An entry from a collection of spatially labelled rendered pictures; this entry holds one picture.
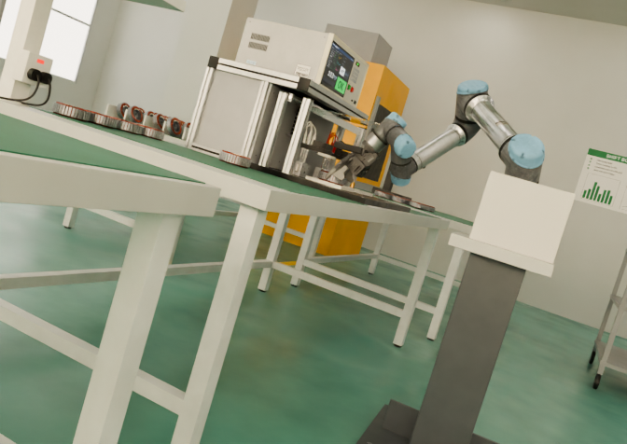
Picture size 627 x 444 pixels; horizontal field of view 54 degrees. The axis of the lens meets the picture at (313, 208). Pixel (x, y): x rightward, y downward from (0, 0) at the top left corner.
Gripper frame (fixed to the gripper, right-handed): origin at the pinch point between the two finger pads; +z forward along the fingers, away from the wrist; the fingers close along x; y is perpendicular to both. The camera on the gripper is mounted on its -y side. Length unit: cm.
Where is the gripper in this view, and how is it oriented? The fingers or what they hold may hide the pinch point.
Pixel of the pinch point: (330, 179)
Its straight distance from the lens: 236.4
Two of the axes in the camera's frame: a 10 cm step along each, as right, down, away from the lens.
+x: 3.9, 0.5, 9.2
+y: 6.1, 7.3, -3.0
